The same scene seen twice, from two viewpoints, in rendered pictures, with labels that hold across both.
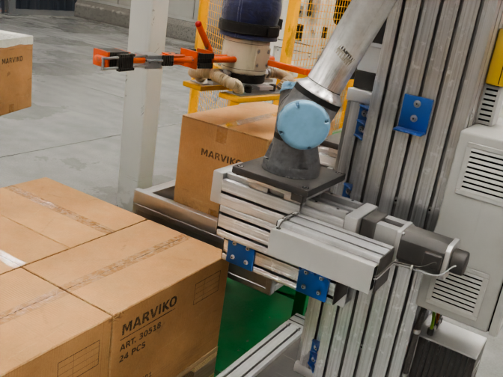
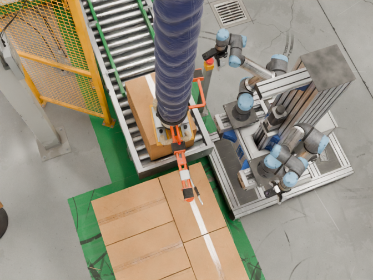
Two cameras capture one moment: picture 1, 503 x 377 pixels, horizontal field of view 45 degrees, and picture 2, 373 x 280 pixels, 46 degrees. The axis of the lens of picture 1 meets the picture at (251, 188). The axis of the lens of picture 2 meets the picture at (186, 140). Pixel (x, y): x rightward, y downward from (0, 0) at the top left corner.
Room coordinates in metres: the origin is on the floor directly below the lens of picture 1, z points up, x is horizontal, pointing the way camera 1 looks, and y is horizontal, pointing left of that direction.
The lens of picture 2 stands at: (1.54, 1.12, 4.19)
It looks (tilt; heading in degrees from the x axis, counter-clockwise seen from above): 70 degrees down; 301
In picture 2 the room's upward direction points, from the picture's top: 9 degrees clockwise
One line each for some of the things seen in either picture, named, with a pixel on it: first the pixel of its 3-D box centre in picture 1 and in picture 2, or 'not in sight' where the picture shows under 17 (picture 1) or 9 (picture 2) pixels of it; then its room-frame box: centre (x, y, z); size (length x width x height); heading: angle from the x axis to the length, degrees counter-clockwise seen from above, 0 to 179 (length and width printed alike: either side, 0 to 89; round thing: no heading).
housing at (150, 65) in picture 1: (147, 60); (184, 175); (1.94, 0.39, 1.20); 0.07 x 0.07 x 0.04; 51
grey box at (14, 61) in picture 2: not in sight; (11, 56); (3.27, 0.60, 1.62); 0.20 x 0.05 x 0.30; 150
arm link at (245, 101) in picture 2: not in sight; (245, 103); (1.95, -0.35, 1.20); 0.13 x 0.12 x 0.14; 120
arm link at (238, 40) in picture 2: not in sight; (237, 42); (2.15, -0.35, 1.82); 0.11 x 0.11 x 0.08; 30
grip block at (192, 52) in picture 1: (196, 58); (178, 146); (2.11, 0.25, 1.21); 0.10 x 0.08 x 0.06; 51
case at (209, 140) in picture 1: (256, 162); (160, 114); (2.50, -0.01, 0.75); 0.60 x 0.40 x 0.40; 151
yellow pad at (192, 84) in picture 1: (223, 80); (159, 123); (2.36, 0.17, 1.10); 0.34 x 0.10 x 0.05; 141
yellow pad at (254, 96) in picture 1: (260, 91); (183, 119); (2.24, 0.02, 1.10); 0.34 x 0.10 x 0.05; 141
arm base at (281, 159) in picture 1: (293, 151); (268, 166); (1.52, -0.09, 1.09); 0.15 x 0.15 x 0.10
